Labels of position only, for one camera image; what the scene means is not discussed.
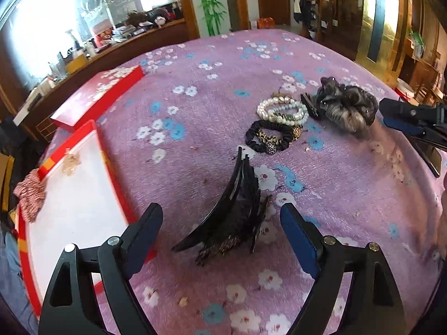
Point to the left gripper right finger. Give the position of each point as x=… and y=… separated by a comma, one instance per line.
x=373, y=305

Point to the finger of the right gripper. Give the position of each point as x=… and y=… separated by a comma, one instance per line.
x=424, y=123

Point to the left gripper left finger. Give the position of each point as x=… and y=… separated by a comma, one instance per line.
x=70, y=305

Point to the grey sheer scrunchie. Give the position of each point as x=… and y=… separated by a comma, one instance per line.
x=350, y=108

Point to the red plaid scrunchie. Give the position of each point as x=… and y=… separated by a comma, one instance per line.
x=31, y=195

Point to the clear plastic hair claw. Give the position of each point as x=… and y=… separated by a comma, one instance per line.
x=70, y=163

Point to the large black hair claw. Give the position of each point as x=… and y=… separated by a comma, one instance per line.
x=243, y=188

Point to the black scrunchie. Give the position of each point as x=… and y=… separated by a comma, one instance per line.
x=278, y=129

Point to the leopard print scrunchie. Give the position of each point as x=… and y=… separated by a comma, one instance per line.
x=272, y=143

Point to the red jewelry tray box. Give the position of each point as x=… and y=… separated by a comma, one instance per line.
x=86, y=209

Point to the wooden headboard shelf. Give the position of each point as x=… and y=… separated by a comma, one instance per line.
x=176, y=32

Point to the red box lid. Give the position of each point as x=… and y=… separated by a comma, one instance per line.
x=93, y=98

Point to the purple floral bedspread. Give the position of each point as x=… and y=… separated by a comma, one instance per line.
x=172, y=138

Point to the yellow box on shelf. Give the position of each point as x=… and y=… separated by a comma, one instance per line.
x=76, y=64

